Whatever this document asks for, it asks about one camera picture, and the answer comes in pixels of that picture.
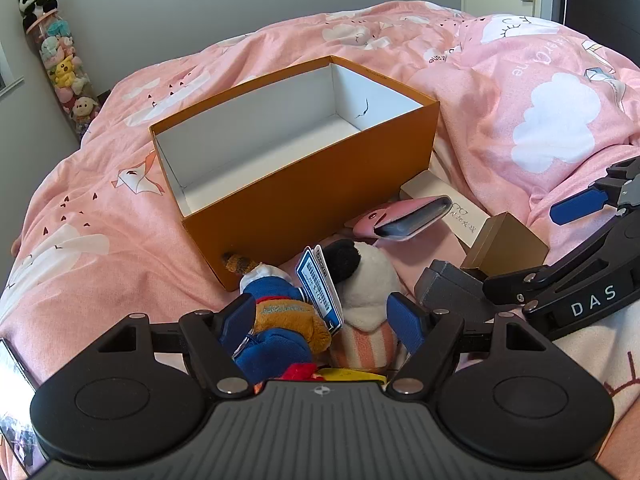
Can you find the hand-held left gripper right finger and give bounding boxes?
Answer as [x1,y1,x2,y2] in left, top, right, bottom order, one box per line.
[386,292,547,398]

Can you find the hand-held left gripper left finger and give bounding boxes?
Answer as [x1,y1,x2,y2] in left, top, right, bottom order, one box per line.
[95,294,257,398]

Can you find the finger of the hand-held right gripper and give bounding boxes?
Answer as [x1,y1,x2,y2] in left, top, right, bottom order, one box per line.
[481,210,640,311]
[549,156,640,226]

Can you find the tan cardboard box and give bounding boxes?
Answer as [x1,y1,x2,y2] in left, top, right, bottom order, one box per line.
[460,211,549,277]

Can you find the brown plush toy blue clothes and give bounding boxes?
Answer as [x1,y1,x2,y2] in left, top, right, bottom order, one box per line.
[221,251,333,396]

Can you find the white black plush toy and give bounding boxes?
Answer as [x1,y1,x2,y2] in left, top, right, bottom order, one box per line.
[320,239,401,376]

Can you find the grey box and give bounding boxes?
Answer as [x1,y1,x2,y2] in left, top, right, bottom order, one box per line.
[414,259,501,323]

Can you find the yellow toy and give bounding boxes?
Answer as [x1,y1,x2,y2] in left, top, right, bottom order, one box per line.
[317,367,388,387]

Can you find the blue white hang tag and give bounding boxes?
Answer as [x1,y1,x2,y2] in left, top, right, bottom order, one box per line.
[296,245,345,333]

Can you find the pink wallet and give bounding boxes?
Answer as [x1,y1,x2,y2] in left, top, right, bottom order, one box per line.
[351,195,453,242]

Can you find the orange cardboard box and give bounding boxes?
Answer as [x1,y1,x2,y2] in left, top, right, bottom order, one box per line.
[149,55,441,292]

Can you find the long white box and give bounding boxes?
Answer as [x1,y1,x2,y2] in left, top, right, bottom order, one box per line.
[400,170,493,251]

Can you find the pink printed blanket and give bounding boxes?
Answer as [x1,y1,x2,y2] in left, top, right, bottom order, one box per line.
[0,0,640,480]

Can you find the clear tube of plush toys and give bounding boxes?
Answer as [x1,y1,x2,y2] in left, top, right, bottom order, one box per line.
[22,7,103,143]

